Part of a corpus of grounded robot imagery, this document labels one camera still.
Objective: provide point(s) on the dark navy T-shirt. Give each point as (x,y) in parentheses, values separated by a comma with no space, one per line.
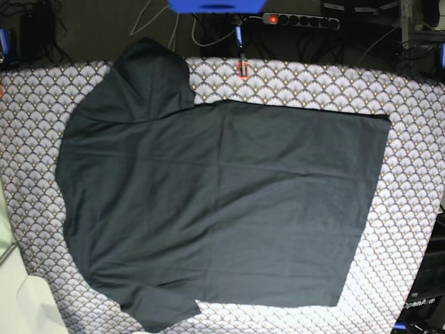
(178,202)

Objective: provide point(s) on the red table clamp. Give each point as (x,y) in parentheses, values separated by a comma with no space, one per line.
(242,69)

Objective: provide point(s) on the fan-patterned table cloth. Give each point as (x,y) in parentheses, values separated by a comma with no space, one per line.
(37,104)

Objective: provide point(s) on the white cabinet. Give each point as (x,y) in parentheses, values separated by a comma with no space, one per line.
(27,303)

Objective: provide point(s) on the black OpenArm base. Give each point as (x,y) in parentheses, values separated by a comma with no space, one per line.
(423,311)

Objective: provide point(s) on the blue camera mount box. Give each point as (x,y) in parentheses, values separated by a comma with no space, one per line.
(216,6)

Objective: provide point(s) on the white power strip red switch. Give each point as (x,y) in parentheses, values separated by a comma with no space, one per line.
(304,21)

